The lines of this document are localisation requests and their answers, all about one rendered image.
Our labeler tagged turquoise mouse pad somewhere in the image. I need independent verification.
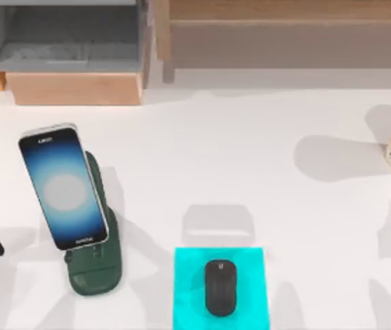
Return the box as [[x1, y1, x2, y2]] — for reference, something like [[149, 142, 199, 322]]
[[172, 246, 272, 330]]

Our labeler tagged dark green phone stand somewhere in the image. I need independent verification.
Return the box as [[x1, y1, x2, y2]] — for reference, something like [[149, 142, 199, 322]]
[[63, 151, 125, 296]]

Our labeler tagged smartphone with blue screen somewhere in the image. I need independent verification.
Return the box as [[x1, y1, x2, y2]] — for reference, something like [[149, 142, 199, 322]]
[[18, 122, 110, 251]]

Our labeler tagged pale wooden drawer front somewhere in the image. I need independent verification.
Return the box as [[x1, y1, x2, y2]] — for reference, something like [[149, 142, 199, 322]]
[[5, 70, 145, 106]]

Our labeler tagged black computer mouse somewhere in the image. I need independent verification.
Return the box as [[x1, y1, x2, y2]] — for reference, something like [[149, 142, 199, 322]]
[[204, 259, 238, 317]]

